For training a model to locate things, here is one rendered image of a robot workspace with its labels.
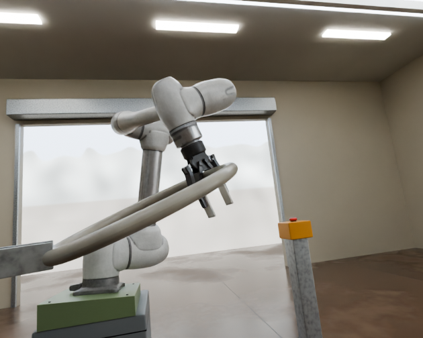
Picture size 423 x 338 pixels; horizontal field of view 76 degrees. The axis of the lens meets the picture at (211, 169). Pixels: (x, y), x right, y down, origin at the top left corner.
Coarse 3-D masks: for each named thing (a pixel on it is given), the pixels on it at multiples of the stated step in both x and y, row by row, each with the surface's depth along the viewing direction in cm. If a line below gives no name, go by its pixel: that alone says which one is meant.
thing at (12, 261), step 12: (0, 252) 47; (12, 252) 48; (24, 252) 49; (36, 252) 50; (0, 264) 47; (12, 264) 48; (24, 264) 48; (36, 264) 49; (0, 276) 46; (12, 276) 47
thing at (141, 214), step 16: (208, 176) 52; (224, 176) 54; (160, 192) 89; (176, 192) 47; (192, 192) 47; (208, 192) 50; (128, 208) 86; (144, 208) 45; (160, 208) 44; (176, 208) 46; (96, 224) 79; (112, 224) 44; (128, 224) 43; (144, 224) 44; (64, 240) 67; (80, 240) 44; (96, 240) 43; (112, 240) 43; (48, 256) 48; (64, 256) 45; (80, 256) 45
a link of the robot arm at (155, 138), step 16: (144, 128) 129; (160, 128) 133; (144, 144) 133; (160, 144) 134; (144, 160) 134; (160, 160) 137; (144, 176) 133; (144, 192) 132; (128, 240) 128; (144, 240) 128; (160, 240) 134; (144, 256) 128; (160, 256) 133
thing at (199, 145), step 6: (192, 144) 80; (198, 144) 81; (186, 150) 81; (192, 150) 80; (198, 150) 80; (204, 150) 82; (186, 156) 81; (192, 156) 81; (198, 156) 83; (204, 156) 85; (192, 162) 81; (192, 168) 82; (204, 168) 83
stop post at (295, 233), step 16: (288, 224) 128; (304, 224) 129; (288, 240) 133; (304, 240) 130; (288, 256) 134; (304, 256) 128; (304, 272) 127; (304, 288) 125; (304, 304) 124; (304, 320) 123; (304, 336) 123; (320, 336) 123
